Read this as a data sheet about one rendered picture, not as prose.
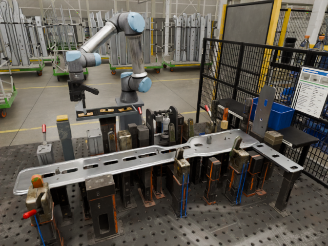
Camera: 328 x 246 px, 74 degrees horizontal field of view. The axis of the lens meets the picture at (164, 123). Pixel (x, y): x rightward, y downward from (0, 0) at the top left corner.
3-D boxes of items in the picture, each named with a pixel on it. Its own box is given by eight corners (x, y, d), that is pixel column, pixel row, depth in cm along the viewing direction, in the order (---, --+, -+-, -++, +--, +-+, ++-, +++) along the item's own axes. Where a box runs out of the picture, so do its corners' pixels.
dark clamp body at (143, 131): (139, 183, 145) (137, 133, 130) (133, 172, 157) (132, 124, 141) (153, 179, 149) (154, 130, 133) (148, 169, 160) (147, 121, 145)
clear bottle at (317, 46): (314, 69, 143) (323, 36, 135) (304, 67, 148) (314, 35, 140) (320, 68, 145) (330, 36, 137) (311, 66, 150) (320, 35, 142)
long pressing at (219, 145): (10, 201, 90) (9, 198, 90) (19, 170, 109) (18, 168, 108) (262, 144, 139) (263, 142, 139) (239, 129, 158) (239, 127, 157)
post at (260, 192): (259, 196, 137) (269, 157, 125) (247, 185, 146) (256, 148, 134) (267, 193, 139) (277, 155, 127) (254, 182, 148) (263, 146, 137)
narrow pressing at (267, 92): (263, 137, 145) (276, 88, 131) (251, 130, 155) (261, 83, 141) (264, 137, 145) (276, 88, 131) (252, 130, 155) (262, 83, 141)
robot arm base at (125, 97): (118, 98, 182) (117, 86, 178) (136, 96, 186) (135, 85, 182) (121, 104, 169) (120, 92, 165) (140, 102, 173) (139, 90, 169)
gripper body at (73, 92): (70, 98, 129) (67, 78, 124) (85, 97, 132) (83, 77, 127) (71, 102, 123) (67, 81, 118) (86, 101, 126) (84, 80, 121)
